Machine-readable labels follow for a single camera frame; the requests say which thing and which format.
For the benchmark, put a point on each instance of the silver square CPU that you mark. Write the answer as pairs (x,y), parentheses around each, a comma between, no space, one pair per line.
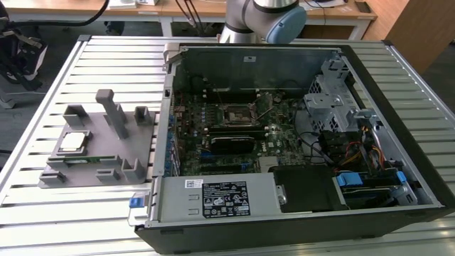
(72,141)

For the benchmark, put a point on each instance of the black CPU socket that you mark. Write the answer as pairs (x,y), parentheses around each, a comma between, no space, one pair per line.
(237,114)

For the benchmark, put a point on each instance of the grey metal stand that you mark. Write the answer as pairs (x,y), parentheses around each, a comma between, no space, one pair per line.
(5,102)

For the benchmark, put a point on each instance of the wooden desk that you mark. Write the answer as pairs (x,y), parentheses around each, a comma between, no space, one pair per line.
(141,11)

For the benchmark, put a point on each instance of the grey plastic parts rack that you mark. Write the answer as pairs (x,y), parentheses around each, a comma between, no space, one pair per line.
(102,149)

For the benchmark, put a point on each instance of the white device box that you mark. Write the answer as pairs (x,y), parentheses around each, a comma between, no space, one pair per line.
(145,2)

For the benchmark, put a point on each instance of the green RAM stick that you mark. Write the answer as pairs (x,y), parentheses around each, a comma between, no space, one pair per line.
(93,159)

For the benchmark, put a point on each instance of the blue case latch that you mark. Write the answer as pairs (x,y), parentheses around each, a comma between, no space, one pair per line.
(136,202)

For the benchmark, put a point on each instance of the black installed RAM stick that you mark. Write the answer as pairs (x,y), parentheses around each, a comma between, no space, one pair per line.
(236,130)

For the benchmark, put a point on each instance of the grey power supply unit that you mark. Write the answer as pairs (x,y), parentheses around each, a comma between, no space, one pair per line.
(170,197)

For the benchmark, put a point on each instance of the black graphics card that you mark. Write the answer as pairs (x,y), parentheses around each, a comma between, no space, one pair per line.
(232,145)

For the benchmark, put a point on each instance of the green motherboard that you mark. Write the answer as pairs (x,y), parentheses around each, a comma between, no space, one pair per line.
(280,128)

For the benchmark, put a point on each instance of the silver chipset heatsink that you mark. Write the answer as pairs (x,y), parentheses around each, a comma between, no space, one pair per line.
(268,163)

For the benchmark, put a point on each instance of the grey metal drive cage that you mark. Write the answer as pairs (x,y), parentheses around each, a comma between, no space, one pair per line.
(329,106)

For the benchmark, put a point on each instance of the black open PC case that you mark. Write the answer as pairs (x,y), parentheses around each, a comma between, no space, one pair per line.
(248,234)

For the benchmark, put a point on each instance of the black plastic shroud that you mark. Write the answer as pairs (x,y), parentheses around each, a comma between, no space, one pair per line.
(305,189)

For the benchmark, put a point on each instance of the black phone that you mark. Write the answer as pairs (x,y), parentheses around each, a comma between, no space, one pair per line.
(361,7)

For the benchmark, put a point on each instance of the blue disk carrier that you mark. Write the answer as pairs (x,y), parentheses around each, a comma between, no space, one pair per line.
(348,181)

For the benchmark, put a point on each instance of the wooden cabinet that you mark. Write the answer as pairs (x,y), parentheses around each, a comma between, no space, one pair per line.
(419,26)

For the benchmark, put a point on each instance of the blue drive clip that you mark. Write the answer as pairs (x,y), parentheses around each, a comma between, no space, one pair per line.
(400,178)

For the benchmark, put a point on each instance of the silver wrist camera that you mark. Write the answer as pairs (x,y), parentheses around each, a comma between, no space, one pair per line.
(41,58)

